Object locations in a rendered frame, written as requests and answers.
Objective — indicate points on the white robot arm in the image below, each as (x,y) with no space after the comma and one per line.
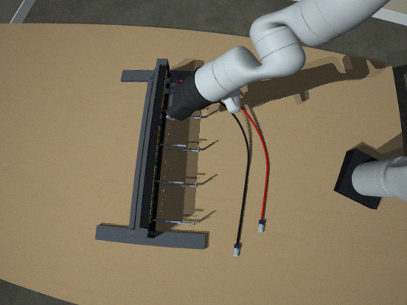
(315,22)

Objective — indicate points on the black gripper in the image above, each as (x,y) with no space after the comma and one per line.
(198,91)

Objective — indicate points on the grey cable plug with dark blue boot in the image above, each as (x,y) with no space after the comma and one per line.
(260,228)

